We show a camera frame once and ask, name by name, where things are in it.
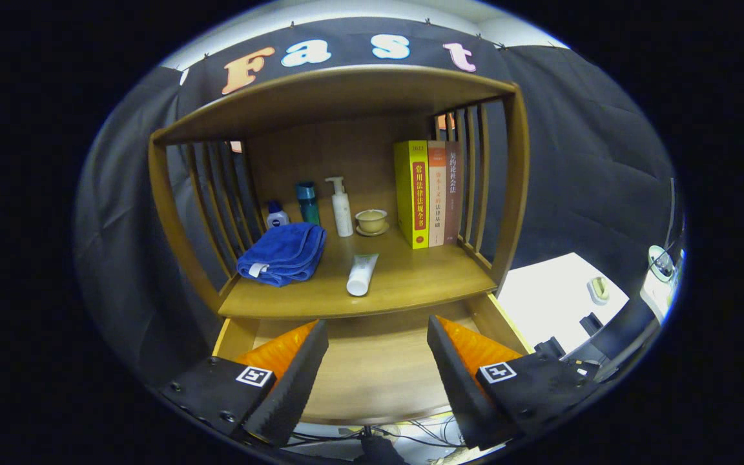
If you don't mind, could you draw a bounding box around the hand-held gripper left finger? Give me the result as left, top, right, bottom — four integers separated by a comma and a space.
160, 320, 329, 448

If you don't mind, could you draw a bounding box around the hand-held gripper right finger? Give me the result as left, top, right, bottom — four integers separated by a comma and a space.
427, 315, 599, 450

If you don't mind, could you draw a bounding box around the wooden drawer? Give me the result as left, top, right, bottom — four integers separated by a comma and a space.
212, 294, 534, 426

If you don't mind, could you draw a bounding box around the white green tube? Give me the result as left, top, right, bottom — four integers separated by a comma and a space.
346, 253, 380, 297

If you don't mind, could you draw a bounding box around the wooden countertop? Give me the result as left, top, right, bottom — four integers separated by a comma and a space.
217, 223, 499, 320

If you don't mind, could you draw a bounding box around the wooden cabinet with slatted hutch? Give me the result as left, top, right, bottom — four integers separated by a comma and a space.
147, 65, 534, 427

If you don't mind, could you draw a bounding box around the white side table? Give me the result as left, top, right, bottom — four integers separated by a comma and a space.
496, 252, 631, 353

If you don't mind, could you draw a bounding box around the blue folded towel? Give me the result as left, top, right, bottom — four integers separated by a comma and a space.
236, 222, 327, 287

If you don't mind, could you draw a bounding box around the small white bottle blue cap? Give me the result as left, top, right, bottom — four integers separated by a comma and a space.
266, 200, 291, 230

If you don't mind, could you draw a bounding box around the beige lidded teacup with saucer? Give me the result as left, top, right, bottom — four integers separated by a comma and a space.
355, 209, 391, 237

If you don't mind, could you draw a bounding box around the white pump bottle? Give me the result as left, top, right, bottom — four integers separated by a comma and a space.
325, 176, 354, 238

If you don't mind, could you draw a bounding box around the teal bottle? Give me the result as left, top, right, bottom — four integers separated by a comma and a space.
295, 181, 321, 227

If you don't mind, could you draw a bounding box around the orange spine book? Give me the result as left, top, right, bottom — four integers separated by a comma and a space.
427, 141, 448, 247

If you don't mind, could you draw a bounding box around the brown spine book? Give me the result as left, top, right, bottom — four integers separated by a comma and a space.
443, 141, 463, 245

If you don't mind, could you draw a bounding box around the thick yellow book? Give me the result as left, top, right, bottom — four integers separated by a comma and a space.
394, 140, 431, 250

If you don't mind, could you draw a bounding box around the white round device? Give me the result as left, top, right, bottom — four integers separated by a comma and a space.
646, 244, 677, 285

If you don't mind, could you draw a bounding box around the black backdrop cloth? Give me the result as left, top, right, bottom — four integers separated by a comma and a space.
75, 16, 679, 388

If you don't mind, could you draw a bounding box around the black cable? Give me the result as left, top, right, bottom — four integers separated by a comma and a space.
372, 418, 466, 450

